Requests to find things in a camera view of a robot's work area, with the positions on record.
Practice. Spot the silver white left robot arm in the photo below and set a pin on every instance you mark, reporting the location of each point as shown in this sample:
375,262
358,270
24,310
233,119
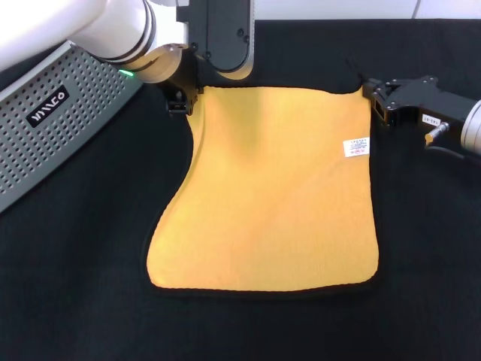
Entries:
94,26

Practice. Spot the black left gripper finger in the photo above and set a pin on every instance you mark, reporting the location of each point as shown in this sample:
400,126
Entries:
177,103
192,101

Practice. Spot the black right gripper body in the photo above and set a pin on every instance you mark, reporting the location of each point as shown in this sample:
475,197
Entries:
436,101

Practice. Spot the grey perforated storage box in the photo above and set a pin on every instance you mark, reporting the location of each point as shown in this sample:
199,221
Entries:
75,124

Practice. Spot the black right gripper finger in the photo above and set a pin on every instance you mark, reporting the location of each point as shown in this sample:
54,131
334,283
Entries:
391,116
374,87

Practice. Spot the yellow grey towel black trim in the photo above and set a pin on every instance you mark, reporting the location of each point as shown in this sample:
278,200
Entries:
270,207

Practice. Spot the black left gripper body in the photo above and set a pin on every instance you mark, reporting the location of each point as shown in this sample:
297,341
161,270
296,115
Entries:
186,75

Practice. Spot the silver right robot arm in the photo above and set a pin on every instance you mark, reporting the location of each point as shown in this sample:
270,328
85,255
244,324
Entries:
473,128

